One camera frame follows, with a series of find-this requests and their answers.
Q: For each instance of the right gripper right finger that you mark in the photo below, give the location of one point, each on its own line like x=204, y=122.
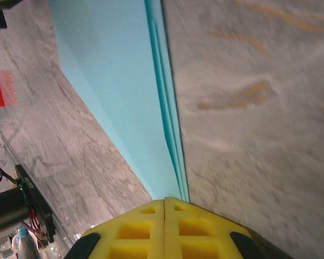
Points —
x=199, y=234

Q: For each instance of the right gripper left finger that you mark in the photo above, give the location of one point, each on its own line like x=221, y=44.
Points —
x=135, y=234

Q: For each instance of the light blue paper sheet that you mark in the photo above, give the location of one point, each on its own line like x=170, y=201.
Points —
x=110, y=81

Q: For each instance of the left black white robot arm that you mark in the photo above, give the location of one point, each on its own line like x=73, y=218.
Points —
x=5, y=210

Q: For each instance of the red toy brick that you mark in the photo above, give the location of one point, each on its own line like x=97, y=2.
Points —
x=0, y=90

